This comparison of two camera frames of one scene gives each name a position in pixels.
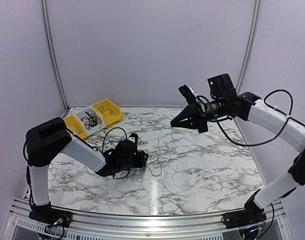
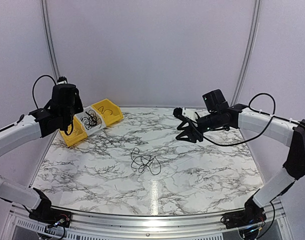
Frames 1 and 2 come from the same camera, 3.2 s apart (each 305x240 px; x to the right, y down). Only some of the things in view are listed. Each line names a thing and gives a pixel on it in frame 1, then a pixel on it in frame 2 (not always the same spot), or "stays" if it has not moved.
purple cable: x=102 y=112 stays
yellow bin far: x=111 y=112 stays
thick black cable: x=91 y=121 stays
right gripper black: x=199 y=116 → x=192 y=133
